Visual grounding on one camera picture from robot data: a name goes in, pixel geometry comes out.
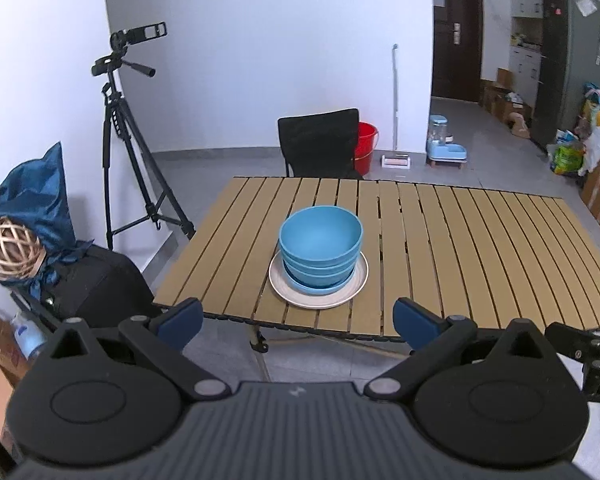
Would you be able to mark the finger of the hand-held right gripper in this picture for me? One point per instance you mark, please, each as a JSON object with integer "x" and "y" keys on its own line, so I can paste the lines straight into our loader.
{"x": 575, "y": 340}

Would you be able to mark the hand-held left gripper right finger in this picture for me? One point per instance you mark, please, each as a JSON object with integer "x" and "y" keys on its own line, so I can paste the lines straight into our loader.
{"x": 415, "y": 320}

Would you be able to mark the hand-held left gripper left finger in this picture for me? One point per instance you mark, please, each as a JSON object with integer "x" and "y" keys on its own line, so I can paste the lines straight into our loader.
{"x": 180, "y": 317}

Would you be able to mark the cream plate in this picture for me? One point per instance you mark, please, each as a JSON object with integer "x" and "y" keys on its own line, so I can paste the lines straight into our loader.
{"x": 325, "y": 301}

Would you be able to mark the blue plate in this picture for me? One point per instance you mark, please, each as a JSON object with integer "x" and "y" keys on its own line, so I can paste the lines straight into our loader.
{"x": 320, "y": 290}

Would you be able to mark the blue bowl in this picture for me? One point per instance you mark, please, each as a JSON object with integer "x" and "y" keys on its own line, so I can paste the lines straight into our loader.
{"x": 320, "y": 271}
{"x": 320, "y": 281}
{"x": 320, "y": 232}

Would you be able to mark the black bag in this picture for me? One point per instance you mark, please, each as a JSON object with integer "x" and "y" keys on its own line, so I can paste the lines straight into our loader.
{"x": 105, "y": 285}

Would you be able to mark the clear pump bottle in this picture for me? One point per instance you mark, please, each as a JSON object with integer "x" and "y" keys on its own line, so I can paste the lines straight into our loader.
{"x": 27, "y": 337}

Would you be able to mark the green plastic bag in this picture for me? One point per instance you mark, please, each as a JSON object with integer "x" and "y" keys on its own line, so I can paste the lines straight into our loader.
{"x": 567, "y": 157}

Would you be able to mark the white plastic bag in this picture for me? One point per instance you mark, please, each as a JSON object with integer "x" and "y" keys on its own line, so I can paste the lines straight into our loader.
{"x": 597, "y": 147}

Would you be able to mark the white flat mop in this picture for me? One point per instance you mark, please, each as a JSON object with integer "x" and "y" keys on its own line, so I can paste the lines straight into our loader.
{"x": 396, "y": 161}

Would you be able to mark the blue pet water feeder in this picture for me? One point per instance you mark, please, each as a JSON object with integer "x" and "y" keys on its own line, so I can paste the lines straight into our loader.
{"x": 447, "y": 152}

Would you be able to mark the red plastic bucket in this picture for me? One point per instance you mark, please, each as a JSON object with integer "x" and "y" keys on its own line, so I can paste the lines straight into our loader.
{"x": 366, "y": 150}

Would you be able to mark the woven rattan ball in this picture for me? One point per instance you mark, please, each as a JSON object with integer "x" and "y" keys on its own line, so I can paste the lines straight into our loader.
{"x": 12, "y": 250}

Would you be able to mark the blue satin cloth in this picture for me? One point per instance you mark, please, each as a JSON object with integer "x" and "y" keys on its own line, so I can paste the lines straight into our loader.
{"x": 40, "y": 195}

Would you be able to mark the yellow bag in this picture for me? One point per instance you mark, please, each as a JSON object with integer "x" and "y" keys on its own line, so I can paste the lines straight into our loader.
{"x": 597, "y": 117}

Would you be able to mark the black folding chair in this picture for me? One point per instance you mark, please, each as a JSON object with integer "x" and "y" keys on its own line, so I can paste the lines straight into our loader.
{"x": 320, "y": 145}

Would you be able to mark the brown cardboard piece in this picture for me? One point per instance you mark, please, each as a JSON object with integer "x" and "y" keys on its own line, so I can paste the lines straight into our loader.
{"x": 519, "y": 125}

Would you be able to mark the open cardboard box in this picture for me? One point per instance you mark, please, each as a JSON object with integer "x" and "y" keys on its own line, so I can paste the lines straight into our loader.
{"x": 494, "y": 95}
{"x": 515, "y": 107}

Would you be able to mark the dark grey refrigerator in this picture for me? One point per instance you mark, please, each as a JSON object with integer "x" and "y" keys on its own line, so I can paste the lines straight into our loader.
{"x": 565, "y": 70}

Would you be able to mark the white cabinet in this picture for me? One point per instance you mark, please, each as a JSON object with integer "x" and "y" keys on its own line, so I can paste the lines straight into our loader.
{"x": 522, "y": 67}

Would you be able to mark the dark brown door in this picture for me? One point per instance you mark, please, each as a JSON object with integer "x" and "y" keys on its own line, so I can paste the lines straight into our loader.
{"x": 455, "y": 60}

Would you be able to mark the black tripod with phone clamp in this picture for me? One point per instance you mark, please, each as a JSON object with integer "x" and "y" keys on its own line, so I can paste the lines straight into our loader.
{"x": 111, "y": 60}

